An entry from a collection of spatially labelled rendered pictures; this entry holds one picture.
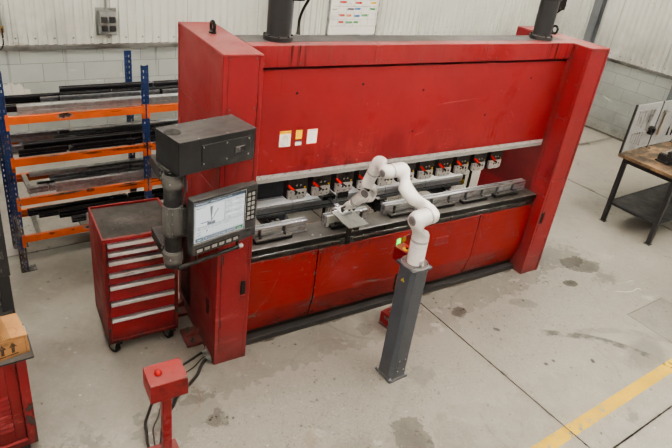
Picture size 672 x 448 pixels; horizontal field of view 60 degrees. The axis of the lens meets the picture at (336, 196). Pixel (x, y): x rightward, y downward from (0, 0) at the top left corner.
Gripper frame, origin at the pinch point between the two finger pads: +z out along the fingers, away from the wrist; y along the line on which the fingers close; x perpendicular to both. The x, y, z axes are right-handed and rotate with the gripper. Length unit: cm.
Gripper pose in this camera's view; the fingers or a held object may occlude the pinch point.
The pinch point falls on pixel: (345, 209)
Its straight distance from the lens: 449.2
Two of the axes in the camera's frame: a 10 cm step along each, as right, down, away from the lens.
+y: -8.5, 1.4, -5.0
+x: 3.1, 9.1, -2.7
